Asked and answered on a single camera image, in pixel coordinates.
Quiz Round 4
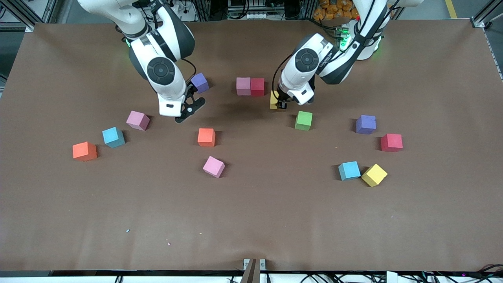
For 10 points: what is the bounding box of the purple foam cube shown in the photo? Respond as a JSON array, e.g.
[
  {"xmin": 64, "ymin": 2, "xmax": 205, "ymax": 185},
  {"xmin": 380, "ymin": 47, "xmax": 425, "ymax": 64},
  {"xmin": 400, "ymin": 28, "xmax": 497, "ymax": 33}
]
[
  {"xmin": 191, "ymin": 73, "xmax": 209, "ymax": 94},
  {"xmin": 356, "ymin": 115, "xmax": 376, "ymax": 135}
]

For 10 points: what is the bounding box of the green foam cube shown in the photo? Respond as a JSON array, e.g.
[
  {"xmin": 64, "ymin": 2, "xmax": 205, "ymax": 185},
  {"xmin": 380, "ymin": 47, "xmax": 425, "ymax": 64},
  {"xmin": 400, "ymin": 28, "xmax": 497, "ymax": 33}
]
[{"xmin": 295, "ymin": 111, "xmax": 313, "ymax": 131}]

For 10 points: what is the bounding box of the red foam cube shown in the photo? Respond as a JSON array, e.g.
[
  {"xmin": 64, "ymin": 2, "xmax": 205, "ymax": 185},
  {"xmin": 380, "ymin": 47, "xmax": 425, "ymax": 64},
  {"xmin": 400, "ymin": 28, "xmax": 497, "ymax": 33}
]
[
  {"xmin": 250, "ymin": 78, "xmax": 265, "ymax": 97},
  {"xmin": 380, "ymin": 134, "xmax": 404, "ymax": 153}
]

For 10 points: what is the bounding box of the pink foam cube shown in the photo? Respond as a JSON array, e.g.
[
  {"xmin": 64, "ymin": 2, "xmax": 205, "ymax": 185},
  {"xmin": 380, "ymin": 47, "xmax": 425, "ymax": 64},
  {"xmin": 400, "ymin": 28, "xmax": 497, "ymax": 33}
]
[
  {"xmin": 126, "ymin": 110, "xmax": 151, "ymax": 131},
  {"xmin": 203, "ymin": 156, "xmax": 226, "ymax": 179},
  {"xmin": 236, "ymin": 77, "xmax": 251, "ymax": 96}
]

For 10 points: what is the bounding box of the orange foam cube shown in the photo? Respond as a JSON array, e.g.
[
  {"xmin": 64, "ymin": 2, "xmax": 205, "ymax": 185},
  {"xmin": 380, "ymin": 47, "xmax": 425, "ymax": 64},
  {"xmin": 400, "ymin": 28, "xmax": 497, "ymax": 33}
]
[
  {"xmin": 72, "ymin": 141, "xmax": 97, "ymax": 162},
  {"xmin": 197, "ymin": 128, "xmax": 216, "ymax": 147}
]

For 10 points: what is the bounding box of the blue foam cube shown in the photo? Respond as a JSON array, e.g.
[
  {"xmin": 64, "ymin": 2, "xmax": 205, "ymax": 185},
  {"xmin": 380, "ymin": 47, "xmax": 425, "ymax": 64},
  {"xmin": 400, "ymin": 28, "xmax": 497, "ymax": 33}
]
[
  {"xmin": 338, "ymin": 161, "xmax": 361, "ymax": 181},
  {"xmin": 102, "ymin": 127, "xmax": 126, "ymax": 149}
]

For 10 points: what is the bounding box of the black equipment rack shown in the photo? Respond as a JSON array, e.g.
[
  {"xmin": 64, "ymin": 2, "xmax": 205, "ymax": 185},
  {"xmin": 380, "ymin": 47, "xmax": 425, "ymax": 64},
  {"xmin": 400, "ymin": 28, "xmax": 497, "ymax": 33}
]
[{"xmin": 226, "ymin": 0, "xmax": 312, "ymax": 21}]

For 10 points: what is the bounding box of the bag of orange snacks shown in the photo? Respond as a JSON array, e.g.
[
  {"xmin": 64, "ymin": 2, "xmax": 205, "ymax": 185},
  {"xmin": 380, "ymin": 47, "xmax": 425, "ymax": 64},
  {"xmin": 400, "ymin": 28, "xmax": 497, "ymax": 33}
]
[{"xmin": 313, "ymin": 0, "xmax": 356, "ymax": 21}]

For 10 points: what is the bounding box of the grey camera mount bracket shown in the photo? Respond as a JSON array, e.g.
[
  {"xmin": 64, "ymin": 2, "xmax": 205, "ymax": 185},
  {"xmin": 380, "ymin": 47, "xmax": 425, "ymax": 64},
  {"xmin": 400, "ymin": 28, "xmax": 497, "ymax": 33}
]
[{"xmin": 243, "ymin": 258, "xmax": 266, "ymax": 283}]

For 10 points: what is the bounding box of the aluminium frame profile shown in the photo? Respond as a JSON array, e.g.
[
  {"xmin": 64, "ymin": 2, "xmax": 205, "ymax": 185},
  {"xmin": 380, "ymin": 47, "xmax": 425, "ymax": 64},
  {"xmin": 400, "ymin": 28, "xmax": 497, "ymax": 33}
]
[
  {"xmin": 472, "ymin": 0, "xmax": 503, "ymax": 30},
  {"xmin": 0, "ymin": 0, "xmax": 59, "ymax": 33}
]

